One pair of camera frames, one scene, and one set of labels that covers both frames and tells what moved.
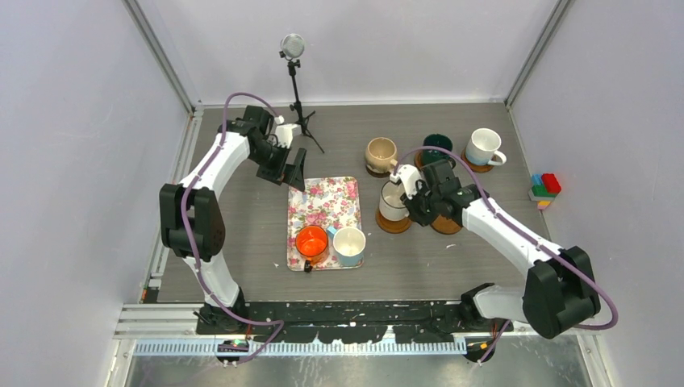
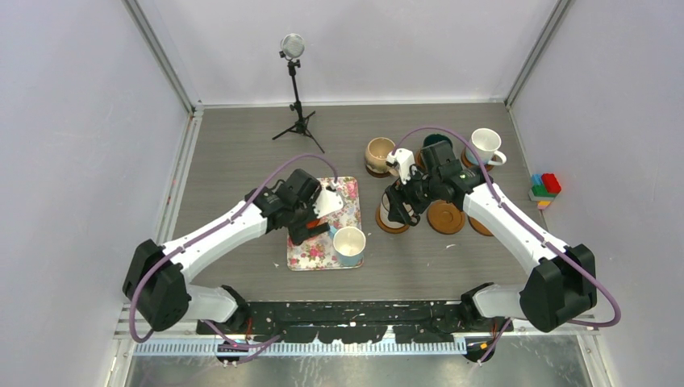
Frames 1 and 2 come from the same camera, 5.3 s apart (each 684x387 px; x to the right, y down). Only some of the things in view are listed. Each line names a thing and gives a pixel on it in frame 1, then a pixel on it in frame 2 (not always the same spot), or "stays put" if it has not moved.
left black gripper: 293,173 → 299,230
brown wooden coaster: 418,160 stays put
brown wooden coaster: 477,168 stays put
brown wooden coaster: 392,226 stays put
